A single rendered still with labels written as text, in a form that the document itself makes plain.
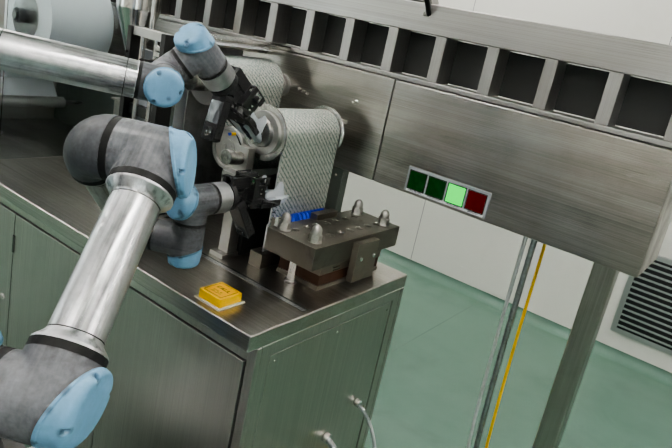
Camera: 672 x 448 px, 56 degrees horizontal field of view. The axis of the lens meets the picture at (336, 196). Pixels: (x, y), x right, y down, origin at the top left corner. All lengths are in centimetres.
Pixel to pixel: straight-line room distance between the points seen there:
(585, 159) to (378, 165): 58
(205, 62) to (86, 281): 60
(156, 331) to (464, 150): 91
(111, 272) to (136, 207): 11
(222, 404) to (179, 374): 15
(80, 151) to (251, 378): 62
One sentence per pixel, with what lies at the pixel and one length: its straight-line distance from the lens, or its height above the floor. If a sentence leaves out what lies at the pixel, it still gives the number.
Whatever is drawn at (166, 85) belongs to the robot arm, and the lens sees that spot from 126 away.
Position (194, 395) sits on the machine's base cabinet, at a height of 66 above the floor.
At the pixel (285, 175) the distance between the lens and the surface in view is 166.
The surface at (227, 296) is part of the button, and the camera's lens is 146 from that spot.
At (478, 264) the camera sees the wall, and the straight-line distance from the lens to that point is 432.
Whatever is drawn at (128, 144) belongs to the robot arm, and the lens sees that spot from 110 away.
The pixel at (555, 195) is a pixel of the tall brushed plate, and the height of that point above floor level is 127.
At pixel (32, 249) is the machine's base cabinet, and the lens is 208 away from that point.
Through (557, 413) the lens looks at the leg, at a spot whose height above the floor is 65.
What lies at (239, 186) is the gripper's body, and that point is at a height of 114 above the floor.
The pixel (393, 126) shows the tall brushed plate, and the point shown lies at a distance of 180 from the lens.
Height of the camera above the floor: 156
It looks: 15 degrees down
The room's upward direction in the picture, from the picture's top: 12 degrees clockwise
